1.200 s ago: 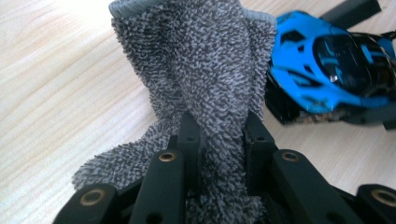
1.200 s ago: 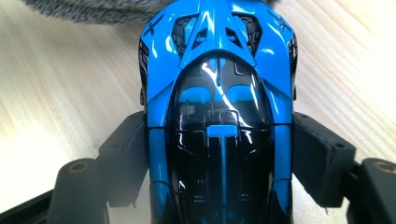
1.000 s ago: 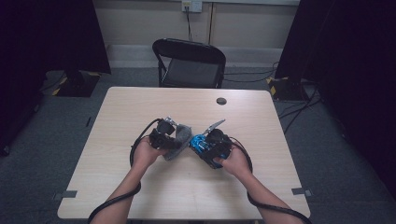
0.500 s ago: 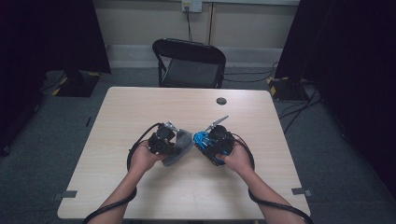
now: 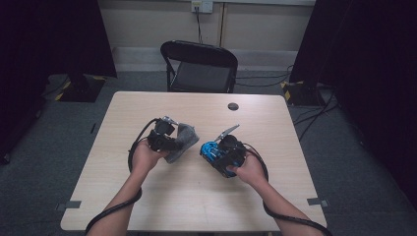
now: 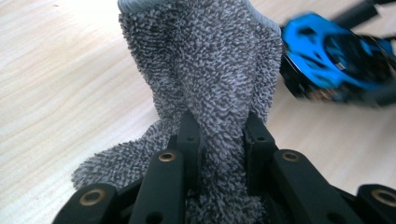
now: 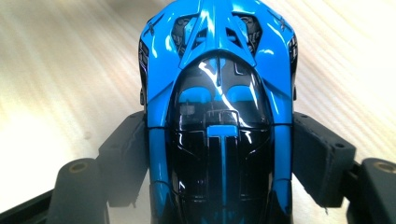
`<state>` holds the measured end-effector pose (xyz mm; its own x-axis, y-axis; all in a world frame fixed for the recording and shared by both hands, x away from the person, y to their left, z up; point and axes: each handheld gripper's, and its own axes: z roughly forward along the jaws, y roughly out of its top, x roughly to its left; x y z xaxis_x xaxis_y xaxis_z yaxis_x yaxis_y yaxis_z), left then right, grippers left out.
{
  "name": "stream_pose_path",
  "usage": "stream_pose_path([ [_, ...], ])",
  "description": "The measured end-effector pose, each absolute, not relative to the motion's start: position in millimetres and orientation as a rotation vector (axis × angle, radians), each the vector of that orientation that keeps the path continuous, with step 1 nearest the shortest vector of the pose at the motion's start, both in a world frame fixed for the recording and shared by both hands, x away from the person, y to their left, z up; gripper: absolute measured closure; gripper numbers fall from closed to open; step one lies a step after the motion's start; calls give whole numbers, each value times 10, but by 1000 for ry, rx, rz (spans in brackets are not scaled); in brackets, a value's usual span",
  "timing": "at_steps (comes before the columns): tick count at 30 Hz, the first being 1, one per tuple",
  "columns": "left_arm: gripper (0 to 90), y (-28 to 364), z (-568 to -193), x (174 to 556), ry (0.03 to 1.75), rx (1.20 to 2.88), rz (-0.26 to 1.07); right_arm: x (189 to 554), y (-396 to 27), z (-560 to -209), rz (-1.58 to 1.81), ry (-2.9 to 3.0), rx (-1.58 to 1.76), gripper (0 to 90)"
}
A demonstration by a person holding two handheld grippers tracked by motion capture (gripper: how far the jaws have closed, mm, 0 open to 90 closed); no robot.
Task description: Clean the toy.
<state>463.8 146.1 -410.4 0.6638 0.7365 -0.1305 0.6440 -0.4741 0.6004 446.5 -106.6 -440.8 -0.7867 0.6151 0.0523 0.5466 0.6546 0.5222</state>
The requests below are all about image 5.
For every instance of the black stand base striped tape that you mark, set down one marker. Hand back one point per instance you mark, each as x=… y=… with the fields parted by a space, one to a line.
x=301 y=93
x=82 y=90

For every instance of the grey cloth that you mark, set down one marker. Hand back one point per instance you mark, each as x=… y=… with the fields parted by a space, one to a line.
x=185 y=141

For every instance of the person's left hand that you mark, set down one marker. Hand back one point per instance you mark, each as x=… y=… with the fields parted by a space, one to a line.
x=146 y=157

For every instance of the blue and black toy car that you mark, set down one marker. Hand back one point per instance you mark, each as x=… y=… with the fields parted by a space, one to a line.
x=211 y=152

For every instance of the black folding chair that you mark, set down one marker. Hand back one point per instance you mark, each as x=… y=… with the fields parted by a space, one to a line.
x=200 y=62

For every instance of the beige wall conduit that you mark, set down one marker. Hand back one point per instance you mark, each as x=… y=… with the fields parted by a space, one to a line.
x=223 y=23

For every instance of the person's right hand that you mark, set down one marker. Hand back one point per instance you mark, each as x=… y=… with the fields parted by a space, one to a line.
x=250 y=172

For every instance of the grey tape mark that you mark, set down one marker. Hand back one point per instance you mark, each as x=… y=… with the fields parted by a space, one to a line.
x=316 y=201
x=70 y=205

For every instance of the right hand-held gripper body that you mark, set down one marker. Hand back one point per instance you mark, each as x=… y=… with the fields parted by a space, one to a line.
x=232 y=149

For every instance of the black curtain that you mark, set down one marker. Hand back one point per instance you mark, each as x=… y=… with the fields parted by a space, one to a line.
x=367 y=65
x=49 y=36

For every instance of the white wall socket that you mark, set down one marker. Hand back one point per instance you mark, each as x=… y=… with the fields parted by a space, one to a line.
x=202 y=6

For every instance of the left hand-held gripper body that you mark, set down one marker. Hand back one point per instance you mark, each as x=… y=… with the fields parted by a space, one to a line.
x=160 y=139

